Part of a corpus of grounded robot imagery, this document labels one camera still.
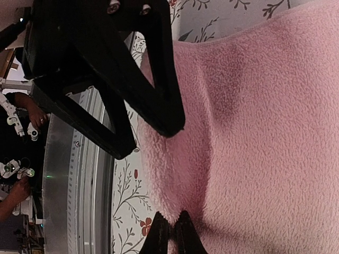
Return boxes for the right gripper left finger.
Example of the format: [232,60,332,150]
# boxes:
[139,212,170,254]

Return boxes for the pink towel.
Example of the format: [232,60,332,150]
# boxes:
[138,1,338,253]

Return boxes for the aluminium front rail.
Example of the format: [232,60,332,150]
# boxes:
[42,87,116,254]

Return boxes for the operator lower hand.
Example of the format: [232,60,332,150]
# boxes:
[8,176,31,205]

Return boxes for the operator upper hand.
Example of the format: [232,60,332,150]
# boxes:
[14,93,48,131]

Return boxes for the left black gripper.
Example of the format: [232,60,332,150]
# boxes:
[22,1,185,159]

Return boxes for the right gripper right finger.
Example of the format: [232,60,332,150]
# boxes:
[174,211,207,254]

